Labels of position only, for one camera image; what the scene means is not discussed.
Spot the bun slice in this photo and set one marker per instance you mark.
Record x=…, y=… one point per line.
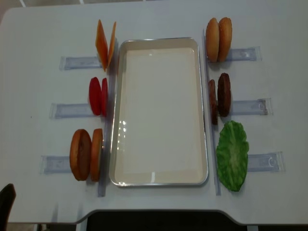
x=96, y=148
x=80, y=150

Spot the left brown meat patty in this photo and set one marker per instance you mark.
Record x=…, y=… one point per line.
x=213, y=103

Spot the brown meat patty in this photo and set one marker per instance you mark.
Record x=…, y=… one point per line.
x=224, y=95
x=213, y=103

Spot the left red tomato slice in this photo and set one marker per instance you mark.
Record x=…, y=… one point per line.
x=95, y=96

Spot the right brown meat patty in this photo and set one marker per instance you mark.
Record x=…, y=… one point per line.
x=224, y=95

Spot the green lettuce leaf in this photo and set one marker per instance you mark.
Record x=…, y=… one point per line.
x=232, y=156

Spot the right orange cheese slice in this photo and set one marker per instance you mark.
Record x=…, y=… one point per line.
x=112, y=45

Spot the orange cheese slice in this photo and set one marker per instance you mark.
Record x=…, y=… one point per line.
x=112, y=45
x=101, y=45

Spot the left orange cheese slice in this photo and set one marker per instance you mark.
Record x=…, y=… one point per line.
x=101, y=45

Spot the white rectangular tray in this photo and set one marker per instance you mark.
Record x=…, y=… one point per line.
x=158, y=132

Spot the left top bun half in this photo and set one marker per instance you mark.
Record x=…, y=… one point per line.
x=212, y=40

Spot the bun half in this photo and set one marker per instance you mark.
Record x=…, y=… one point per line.
x=212, y=40
x=225, y=37

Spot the right top bun half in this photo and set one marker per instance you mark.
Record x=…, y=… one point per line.
x=225, y=37

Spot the black chair back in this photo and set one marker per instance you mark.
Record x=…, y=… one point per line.
x=7, y=197

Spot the left long clear front rail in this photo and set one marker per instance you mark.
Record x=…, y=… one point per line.
x=108, y=123

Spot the long clear rail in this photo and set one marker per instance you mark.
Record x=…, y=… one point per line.
x=211, y=126
x=108, y=123

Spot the clear tomato holder rail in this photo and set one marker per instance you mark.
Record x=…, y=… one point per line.
x=79, y=110

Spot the right long clear front rail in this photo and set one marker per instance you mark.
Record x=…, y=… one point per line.
x=211, y=126

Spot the clear cheese holder rail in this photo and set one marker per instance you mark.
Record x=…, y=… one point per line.
x=70, y=63

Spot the clear patty holder rail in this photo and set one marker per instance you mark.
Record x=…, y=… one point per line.
x=251, y=107

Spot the clear bottom bun holder rail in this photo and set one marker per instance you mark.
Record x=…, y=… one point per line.
x=54, y=164

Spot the clear bun holder rail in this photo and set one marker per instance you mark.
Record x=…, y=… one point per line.
x=54, y=164
x=245, y=54

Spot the clear top bun holder rail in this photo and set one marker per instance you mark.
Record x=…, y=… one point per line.
x=245, y=54

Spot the clear lettuce holder rail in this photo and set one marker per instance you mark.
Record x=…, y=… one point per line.
x=271, y=162

